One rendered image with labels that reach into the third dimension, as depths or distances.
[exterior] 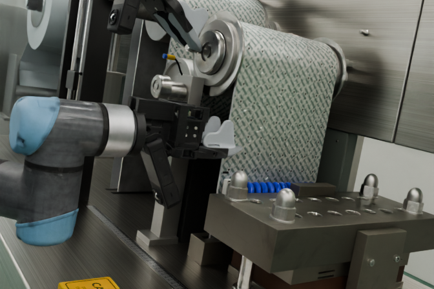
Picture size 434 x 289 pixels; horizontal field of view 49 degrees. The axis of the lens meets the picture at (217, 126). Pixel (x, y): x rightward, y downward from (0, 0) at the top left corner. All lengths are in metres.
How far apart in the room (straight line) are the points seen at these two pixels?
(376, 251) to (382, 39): 0.43
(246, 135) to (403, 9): 0.40
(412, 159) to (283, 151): 2.83
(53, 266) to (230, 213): 0.27
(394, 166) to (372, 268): 2.98
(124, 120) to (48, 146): 0.11
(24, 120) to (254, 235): 0.33
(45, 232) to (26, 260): 0.12
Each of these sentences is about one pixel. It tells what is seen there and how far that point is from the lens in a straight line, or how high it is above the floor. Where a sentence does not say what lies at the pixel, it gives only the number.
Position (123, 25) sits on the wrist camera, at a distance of 0.74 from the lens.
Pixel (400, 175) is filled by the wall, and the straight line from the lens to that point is 3.72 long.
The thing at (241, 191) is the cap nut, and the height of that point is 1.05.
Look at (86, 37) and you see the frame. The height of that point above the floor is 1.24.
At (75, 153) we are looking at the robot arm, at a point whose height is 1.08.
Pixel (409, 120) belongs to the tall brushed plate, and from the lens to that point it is 0.94.
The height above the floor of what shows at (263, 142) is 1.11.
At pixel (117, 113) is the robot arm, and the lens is 0.66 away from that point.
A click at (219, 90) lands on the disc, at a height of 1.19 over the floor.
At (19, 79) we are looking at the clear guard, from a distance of 1.70.
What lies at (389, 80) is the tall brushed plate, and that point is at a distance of 0.98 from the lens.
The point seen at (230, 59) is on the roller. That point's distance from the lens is 0.78.
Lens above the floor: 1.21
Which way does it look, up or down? 6 degrees down
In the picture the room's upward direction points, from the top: 10 degrees clockwise
